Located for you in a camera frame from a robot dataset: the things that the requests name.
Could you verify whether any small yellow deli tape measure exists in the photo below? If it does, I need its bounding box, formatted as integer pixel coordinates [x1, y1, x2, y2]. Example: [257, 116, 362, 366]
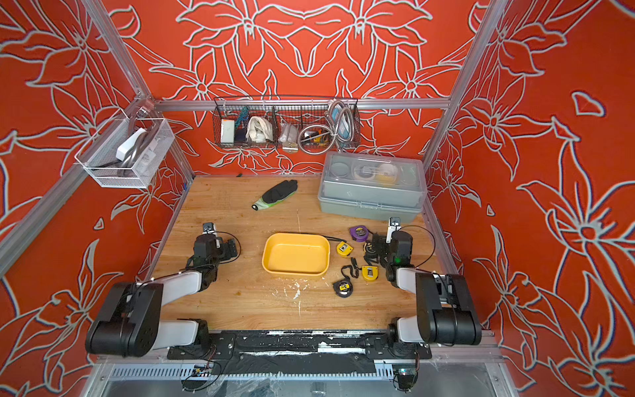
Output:
[360, 265, 379, 282]

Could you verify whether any purple tape measure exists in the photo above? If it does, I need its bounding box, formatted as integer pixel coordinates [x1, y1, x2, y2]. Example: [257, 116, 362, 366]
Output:
[349, 225, 370, 243]

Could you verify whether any black deli tape measure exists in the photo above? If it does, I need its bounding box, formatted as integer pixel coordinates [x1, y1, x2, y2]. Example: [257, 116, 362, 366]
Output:
[332, 278, 354, 298]

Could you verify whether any round yellow tape measure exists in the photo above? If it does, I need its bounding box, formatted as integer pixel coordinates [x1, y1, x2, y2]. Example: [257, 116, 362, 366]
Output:
[336, 242, 353, 257]

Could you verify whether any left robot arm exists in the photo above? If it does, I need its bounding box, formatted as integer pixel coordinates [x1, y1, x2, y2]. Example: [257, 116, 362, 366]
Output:
[85, 232, 241, 359]

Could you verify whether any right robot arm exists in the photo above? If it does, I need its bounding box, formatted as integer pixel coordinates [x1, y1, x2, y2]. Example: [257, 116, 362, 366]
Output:
[370, 229, 483, 346]

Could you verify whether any grey plastic storage box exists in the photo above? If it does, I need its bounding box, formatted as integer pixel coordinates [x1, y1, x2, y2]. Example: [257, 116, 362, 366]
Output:
[317, 152, 428, 223]

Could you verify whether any yellow plastic tray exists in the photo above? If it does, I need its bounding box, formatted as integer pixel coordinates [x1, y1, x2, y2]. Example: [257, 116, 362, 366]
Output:
[261, 233, 331, 276]

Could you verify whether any white cloth in basket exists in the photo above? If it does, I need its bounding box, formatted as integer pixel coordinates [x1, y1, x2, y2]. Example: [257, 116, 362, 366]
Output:
[246, 116, 275, 144]

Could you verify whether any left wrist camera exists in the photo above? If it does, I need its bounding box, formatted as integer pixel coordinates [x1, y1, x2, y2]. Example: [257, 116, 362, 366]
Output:
[203, 222, 218, 238]

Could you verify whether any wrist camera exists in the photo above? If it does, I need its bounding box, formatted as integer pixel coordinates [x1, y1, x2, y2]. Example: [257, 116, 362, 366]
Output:
[203, 222, 218, 238]
[385, 217, 401, 244]

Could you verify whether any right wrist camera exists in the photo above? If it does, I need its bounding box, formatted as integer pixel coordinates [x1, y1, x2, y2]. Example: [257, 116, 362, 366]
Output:
[385, 217, 401, 244]

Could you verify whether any white mesh wall basket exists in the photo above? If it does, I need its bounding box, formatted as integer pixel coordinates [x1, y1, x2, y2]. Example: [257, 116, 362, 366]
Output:
[75, 114, 175, 189]

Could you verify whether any coiled metal hose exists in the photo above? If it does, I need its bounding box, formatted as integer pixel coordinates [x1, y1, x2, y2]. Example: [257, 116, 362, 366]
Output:
[298, 98, 356, 155]

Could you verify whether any black wire wall basket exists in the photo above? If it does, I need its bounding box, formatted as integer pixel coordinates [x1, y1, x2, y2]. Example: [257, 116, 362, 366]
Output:
[213, 95, 361, 155]

